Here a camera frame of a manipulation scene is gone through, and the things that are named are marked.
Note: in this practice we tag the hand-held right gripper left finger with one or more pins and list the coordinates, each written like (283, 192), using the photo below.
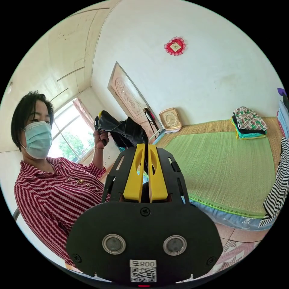
(135, 176)

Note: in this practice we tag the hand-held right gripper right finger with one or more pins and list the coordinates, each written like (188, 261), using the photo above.
(158, 183)

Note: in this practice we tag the person's body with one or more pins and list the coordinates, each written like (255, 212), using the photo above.
(56, 192)

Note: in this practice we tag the black short sleeve shirt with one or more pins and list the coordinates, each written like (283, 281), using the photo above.
(128, 129)

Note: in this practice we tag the person's left forearm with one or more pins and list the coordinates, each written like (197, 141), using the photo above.
(98, 158)

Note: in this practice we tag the black and white striped garment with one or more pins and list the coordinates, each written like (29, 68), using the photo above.
(278, 187)

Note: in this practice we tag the red lace wall ornament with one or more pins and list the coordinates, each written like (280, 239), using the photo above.
(175, 46)

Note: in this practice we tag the pink patterned floor mat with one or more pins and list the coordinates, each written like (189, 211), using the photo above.
(234, 252)

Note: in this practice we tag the person's left hand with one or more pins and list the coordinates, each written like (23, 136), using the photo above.
(99, 139)

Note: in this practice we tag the window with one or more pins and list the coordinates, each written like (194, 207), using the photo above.
(67, 140)

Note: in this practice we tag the carved wooden door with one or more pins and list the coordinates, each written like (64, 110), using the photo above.
(128, 99)

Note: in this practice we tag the pink curtain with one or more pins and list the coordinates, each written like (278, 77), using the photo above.
(83, 113)

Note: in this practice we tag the pile of clothes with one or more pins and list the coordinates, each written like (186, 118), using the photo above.
(248, 126)

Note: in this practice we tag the bed with green woven mat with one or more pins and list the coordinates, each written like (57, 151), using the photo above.
(216, 169)

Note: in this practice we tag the beige square clock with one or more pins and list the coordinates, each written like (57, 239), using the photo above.
(170, 119)

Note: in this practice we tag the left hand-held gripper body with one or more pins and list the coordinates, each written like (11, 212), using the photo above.
(97, 125)

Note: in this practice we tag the light blue folded cloth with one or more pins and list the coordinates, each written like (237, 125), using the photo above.
(283, 117)

